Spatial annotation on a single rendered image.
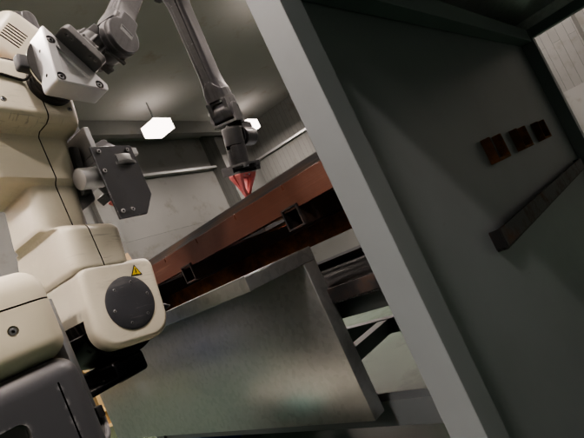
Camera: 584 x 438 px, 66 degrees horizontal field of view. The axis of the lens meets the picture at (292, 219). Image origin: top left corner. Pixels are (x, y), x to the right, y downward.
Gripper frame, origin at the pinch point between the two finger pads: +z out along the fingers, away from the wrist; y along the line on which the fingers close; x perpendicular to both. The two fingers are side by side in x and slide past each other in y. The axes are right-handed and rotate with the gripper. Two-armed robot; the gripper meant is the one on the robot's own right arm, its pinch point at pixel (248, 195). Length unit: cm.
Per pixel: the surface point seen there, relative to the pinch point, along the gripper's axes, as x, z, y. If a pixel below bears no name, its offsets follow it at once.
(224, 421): 20, 60, 11
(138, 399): 20, 61, 58
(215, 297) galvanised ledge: 36.4, 17.6, -22.4
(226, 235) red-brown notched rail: 16.6, 8.4, -6.3
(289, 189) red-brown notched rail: 16.6, 0.4, -30.7
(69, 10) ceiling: -206, -266, 443
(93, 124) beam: -344, -189, 723
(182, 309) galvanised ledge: 36.4, 20.3, -9.6
